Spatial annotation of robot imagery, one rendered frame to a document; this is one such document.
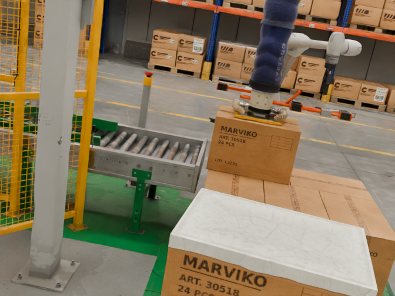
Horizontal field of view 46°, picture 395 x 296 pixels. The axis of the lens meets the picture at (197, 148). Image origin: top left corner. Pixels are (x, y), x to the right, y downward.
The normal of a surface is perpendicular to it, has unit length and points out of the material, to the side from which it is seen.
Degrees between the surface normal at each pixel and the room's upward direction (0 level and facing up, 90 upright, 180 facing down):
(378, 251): 90
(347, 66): 90
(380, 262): 90
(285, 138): 90
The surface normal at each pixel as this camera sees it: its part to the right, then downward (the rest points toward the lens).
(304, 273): -0.24, 0.26
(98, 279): 0.16, -0.94
